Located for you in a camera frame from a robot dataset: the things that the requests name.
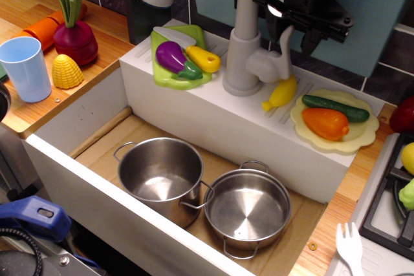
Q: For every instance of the orange wooden toy carrot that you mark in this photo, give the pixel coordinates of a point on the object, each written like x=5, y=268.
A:
x=52, y=30

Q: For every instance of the grey faucet lever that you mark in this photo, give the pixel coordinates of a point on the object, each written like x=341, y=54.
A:
x=271, y=66

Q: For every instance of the yellow handled toy knife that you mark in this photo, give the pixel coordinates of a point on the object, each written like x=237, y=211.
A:
x=204, y=59

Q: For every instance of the white plastic fork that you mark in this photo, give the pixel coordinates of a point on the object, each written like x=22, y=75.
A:
x=349, y=247

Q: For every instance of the black toy stove grate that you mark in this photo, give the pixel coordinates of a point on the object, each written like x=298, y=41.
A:
x=387, y=222

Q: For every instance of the light green toy vegetable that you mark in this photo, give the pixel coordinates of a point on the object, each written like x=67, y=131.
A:
x=406, y=195

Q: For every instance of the purple toy eggplant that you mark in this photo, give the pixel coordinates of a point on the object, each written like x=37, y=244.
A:
x=170, y=55

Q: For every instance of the grey toy faucet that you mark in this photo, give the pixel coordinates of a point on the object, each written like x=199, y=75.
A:
x=244, y=41

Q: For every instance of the tall steel pot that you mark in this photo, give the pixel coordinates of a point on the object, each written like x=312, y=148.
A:
x=166, y=175

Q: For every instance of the yellow toy squash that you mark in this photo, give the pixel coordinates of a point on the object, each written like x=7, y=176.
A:
x=282, y=94

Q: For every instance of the green toy cucumber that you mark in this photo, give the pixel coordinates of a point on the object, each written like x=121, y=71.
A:
x=353, y=114

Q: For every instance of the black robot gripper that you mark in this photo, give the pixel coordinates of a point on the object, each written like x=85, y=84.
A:
x=317, y=19

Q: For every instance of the light blue plastic cup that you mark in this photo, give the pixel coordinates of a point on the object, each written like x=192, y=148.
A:
x=24, y=62

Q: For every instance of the brown cardboard sink liner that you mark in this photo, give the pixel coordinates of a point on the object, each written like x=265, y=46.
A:
x=96, y=153

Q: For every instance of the yellow toy lemon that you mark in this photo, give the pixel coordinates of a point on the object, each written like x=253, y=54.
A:
x=407, y=157

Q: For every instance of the white toy sink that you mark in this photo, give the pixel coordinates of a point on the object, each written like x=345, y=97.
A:
x=233, y=129

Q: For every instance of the yellow toy corn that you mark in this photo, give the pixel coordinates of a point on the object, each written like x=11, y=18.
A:
x=66, y=73

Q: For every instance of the cream scalloped plate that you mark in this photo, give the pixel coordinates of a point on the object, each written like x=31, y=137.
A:
x=360, y=134

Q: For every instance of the teal wall bin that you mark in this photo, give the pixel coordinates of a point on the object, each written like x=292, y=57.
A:
x=374, y=21

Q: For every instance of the green cutting board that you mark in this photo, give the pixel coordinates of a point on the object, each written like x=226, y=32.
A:
x=165, y=78

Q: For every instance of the blue clamp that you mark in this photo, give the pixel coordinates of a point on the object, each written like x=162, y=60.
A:
x=38, y=217

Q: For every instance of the shallow steel pot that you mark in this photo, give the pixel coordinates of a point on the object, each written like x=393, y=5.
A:
x=247, y=208

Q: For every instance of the red toy beet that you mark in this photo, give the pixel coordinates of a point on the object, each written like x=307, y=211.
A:
x=73, y=37

